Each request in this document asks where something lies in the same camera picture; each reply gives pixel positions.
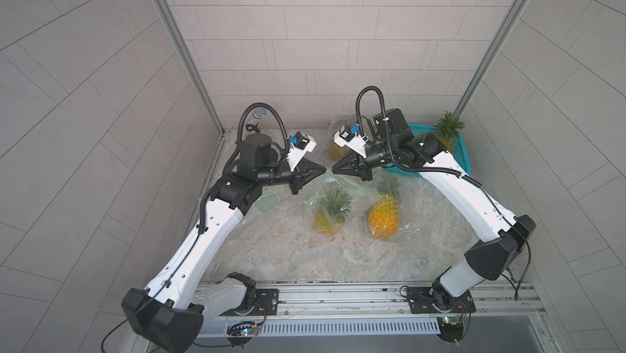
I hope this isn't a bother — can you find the circuit board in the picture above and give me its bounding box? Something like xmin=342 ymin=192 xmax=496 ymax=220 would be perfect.
xmin=437 ymin=316 xmax=465 ymax=344
xmin=226 ymin=321 xmax=263 ymax=347

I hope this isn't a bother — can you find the glitter silver microphone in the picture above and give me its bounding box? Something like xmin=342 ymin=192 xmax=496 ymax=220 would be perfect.
xmin=246 ymin=107 xmax=267 ymax=126

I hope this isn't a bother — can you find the left circuit board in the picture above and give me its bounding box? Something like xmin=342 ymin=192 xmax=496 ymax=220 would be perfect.
xmin=226 ymin=321 xmax=263 ymax=347

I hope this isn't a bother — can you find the far bagged pineapple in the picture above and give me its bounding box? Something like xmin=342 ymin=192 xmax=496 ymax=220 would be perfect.
xmin=327 ymin=140 xmax=345 ymax=160

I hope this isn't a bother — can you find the teal plastic basket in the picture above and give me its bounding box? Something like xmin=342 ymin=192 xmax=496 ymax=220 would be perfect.
xmin=386 ymin=123 xmax=472 ymax=178

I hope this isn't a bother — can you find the orange pineapple zip bag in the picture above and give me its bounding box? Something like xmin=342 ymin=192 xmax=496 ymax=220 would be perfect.
xmin=298 ymin=174 xmax=381 ymax=236

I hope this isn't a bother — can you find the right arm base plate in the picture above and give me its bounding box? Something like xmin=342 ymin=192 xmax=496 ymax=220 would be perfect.
xmin=399 ymin=285 xmax=476 ymax=315

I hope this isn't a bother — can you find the right circuit board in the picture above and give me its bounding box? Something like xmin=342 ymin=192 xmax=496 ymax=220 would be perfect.
xmin=437 ymin=316 xmax=465 ymax=344

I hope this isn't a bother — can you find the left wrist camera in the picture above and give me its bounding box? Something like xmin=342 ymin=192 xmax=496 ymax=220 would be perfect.
xmin=286 ymin=131 xmax=316 ymax=172

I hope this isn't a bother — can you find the yellow pineapple zip bag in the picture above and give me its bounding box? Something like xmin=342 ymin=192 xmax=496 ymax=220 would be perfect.
xmin=365 ymin=172 xmax=419 ymax=239

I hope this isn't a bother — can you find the zip-top bag green pineapple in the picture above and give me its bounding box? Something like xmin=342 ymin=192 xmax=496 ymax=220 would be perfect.
xmin=233 ymin=190 xmax=280 ymax=233

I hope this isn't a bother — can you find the yellow pineapple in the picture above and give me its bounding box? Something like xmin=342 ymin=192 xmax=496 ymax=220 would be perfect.
xmin=367 ymin=178 xmax=400 ymax=237

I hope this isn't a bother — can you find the aluminium mounting rail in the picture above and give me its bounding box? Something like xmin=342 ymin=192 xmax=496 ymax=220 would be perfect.
xmin=139 ymin=281 xmax=546 ymax=322

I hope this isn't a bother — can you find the orange pineapple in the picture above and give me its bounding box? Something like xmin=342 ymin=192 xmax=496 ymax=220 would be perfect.
xmin=315 ymin=187 xmax=352 ymax=236

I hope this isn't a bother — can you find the far pineapple zip bag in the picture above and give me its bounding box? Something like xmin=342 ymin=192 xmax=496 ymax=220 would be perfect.
xmin=325 ymin=116 xmax=380 ymax=161

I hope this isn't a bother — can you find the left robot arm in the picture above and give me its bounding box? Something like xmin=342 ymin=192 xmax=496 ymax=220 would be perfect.
xmin=122 ymin=132 xmax=326 ymax=352

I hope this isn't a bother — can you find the black microphone stand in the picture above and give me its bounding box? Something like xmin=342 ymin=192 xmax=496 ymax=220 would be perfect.
xmin=246 ymin=124 xmax=260 ymax=134

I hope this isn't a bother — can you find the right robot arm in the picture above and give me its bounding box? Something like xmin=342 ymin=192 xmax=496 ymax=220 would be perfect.
xmin=332 ymin=108 xmax=536 ymax=313

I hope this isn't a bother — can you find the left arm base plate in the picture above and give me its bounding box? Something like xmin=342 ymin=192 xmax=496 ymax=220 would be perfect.
xmin=234 ymin=289 xmax=280 ymax=316

